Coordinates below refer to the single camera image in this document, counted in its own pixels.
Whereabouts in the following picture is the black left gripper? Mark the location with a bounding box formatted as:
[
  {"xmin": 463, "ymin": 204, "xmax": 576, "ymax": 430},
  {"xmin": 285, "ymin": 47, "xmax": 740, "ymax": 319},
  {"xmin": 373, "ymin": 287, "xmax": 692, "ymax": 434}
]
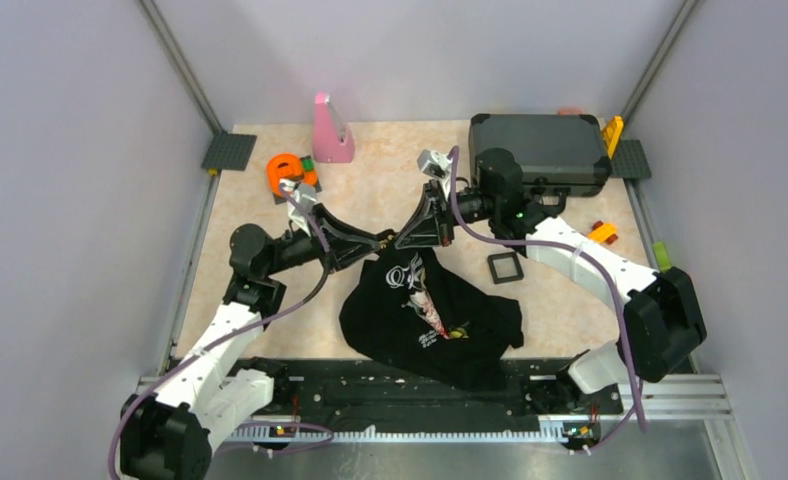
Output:
[{"xmin": 264, "ymin": 203, "xmax": 380, "ymax": 276}]

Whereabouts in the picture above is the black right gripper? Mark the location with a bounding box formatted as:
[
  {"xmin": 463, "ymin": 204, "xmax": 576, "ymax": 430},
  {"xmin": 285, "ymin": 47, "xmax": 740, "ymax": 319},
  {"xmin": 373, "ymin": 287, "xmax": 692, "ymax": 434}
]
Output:
[{"xmin": 395, "ymin": 180, "xmax": 498, "ymax": 249}]

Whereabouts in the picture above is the black printed t-shirt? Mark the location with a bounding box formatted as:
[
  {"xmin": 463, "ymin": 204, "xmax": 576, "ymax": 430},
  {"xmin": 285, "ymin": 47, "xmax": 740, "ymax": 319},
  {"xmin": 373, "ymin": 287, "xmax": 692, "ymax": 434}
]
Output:
[{"xmin": 339, "ymin": 249, "xmax": 524, "ymax": 392}]

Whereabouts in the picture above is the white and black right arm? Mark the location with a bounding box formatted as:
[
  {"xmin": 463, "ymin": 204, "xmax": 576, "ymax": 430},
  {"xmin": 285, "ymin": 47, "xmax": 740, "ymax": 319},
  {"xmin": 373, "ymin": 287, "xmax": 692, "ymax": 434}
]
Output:
[{"xmin": 393, "ymin": 147, "xmax": 707, "ymax": 412}]

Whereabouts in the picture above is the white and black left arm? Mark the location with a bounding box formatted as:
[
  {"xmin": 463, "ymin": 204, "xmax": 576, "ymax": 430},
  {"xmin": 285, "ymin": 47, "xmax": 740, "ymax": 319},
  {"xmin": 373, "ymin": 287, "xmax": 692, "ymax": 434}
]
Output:
[{"xmin": 107, "ymin": 200, "xmax": 396, "ymax": 479}]

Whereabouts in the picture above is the pink wedge stand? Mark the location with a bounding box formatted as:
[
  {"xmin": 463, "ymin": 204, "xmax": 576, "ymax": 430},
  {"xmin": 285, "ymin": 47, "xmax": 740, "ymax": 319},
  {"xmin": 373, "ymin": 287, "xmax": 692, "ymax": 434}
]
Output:
[{"xmin": 312, "ymin": 92, "xmax": 355, "ymax": 164}]

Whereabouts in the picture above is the dark grey baseplate left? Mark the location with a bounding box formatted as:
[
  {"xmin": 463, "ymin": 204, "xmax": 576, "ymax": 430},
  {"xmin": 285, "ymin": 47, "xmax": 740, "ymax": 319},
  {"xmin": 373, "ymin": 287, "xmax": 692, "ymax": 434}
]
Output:
[{"xmin": 201, "ymin": 131, "xmax": 258, "ymax": 171}]

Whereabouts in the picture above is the dark grey baseplate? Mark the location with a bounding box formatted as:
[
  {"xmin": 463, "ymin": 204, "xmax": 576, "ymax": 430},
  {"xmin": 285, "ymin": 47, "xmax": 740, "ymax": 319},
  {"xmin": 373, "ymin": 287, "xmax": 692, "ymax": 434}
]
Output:
[
  {"xmin": 611, "ymin": 139, "xmax": 652, "ymax": 180},
  {"xmin": 201, "ymin": 131, "xmax": 258, "ymax": 171}
]

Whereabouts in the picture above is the black hard carrying case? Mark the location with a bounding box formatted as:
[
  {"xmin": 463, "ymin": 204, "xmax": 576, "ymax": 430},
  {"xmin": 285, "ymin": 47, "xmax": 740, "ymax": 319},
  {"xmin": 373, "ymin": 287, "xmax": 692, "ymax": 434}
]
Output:
[{"xmin": 468, "ymin": 113, "xmax": 612, "ymax": 197}]

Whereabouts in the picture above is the orange toy car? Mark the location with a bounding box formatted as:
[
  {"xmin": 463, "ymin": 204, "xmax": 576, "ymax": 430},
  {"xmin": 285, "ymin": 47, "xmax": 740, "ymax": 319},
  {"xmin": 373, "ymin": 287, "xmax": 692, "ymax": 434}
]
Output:
[{"xmin": 587, "ymin": 221, "xmax": 618, "ymax": 245}]

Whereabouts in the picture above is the salmon toy block behind case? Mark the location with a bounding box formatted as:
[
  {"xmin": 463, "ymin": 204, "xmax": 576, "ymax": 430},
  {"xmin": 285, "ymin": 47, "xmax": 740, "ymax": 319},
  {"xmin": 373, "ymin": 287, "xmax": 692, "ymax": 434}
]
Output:
[{"xmin": 556, "ymin": 107, "xmax": 585, "ymax": 115}]

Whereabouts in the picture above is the yellow toy piece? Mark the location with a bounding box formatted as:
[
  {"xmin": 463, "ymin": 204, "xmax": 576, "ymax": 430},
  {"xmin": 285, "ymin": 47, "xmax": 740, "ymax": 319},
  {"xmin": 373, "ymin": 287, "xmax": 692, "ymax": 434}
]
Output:
[{"xmin": 601, "ymin": 116, "xmax": 624, "ymax": 158}]

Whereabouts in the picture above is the dark grey baseplate right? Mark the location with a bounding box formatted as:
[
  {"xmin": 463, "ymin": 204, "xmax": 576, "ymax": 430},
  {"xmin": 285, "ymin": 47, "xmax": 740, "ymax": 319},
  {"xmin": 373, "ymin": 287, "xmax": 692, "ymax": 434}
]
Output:
[{"xmin": 611, "ymin": 139, "xmax": 652, "ymax": 180}]

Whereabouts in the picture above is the green toy block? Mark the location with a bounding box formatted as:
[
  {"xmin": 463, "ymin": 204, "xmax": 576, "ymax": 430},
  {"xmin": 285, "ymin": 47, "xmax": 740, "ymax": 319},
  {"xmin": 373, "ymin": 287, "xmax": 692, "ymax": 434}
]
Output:
[{"xmin": 652, "ymin": 241, "xmax": 673, "ymax": 272}]

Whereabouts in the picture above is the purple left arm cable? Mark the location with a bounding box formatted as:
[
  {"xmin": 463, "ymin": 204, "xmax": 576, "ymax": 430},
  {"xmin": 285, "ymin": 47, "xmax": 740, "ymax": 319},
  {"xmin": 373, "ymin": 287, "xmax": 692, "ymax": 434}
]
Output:
[{"xmin": 106, "ymin": 182, "xmax": 336, "ymax": 480}]

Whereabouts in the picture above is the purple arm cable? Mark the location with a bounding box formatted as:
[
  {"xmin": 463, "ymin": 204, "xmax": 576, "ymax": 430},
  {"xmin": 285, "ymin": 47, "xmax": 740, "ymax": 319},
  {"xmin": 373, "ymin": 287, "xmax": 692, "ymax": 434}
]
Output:
[
  {"xmin": 446, "ymin": 145, "xmax": 650, "ymax": 454},
  {"xmin": 106, "ymin": 182, "xmax": 336, "ymax": 480}
]

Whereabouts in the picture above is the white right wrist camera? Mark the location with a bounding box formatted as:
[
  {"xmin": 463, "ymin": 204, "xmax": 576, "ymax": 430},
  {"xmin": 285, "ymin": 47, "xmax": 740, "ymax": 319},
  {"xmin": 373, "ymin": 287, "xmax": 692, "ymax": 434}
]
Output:
[{"xmin": 417, "ymin": 149, "xmax": 452, "ymax": 180}]

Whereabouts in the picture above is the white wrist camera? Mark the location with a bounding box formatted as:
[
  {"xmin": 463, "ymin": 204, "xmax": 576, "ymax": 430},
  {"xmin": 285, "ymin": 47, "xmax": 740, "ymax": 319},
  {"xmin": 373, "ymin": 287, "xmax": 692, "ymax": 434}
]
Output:
[
  {"xmin": 279, "ymin": 180, "xmax": 317, "ymax": 229},
  {"xmin": 417, "ymin": 149, "xmax": 452, "ymax": 180}
]

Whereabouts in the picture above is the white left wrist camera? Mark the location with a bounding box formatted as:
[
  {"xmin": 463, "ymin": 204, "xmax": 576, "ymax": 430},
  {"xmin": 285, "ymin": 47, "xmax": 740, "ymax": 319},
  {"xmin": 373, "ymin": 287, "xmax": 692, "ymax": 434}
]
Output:
[{"xmin": 279, "ymin": 180, "xmax": 317, "ymax": 229}]

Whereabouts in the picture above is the black square frame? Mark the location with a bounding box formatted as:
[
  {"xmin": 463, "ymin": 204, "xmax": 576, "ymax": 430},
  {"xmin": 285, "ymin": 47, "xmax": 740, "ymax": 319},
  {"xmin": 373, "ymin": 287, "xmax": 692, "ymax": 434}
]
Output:
[{"xmin": 486, "ymin": 252, "xmax": 525, "ymax": 285}]

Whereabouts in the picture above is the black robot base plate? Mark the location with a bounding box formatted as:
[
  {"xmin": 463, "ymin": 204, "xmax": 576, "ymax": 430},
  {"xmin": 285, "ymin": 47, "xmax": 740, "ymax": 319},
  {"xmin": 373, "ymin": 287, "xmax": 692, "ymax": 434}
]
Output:
[{"xmin": 231, "ymin": 358, "xmax": 624, "ymax": 434}]

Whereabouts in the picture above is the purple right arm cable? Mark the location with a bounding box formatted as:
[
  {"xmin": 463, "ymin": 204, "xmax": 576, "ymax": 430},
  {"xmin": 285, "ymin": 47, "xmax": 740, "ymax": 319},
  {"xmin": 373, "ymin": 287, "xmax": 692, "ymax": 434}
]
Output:
[{"xmin": 446, "ymin": 145, "xmax": 650, "ymax": 454}]

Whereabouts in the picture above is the aluminium frame rail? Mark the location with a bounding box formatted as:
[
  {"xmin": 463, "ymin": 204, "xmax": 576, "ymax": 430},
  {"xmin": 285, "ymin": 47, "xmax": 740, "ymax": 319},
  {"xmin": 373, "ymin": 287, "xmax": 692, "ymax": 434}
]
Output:
[{"xmin": 128, "ymin": 374, "xmax": 734, "ymax": 445}]

